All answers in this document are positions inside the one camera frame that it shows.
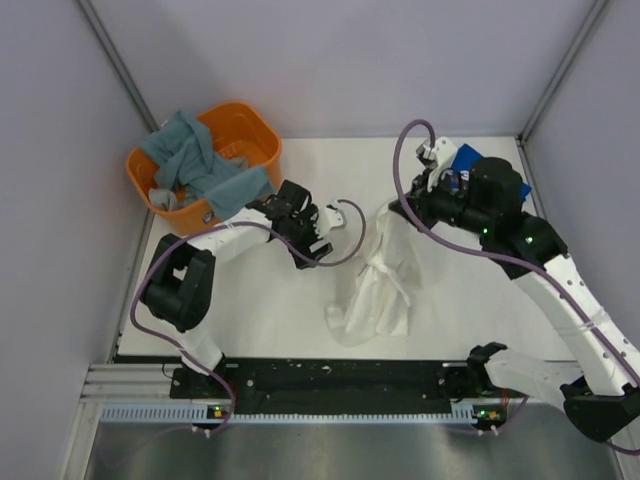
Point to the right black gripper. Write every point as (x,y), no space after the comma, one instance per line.
(419,199)

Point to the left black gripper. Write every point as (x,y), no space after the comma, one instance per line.
(310,216)

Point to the white t shirt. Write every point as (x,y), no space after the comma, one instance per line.
(374,293)

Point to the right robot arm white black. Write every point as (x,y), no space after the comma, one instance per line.
(598,390)

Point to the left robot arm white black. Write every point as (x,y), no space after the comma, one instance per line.
(179,291)

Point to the blue folded t shirt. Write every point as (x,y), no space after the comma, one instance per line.
(464,159)

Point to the orange plastic basket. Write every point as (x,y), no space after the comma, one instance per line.
(238,130)

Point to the teal grey t shirt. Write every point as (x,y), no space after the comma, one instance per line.
(183,152)

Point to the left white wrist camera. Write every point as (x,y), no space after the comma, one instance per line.
(328,218)

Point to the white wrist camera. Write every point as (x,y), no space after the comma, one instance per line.
(328,218)
(436,157)

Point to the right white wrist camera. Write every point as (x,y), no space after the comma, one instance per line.
(436,157)

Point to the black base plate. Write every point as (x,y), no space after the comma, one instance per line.
(347,386)

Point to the aluminium frame rail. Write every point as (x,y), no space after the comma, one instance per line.
(127,382)

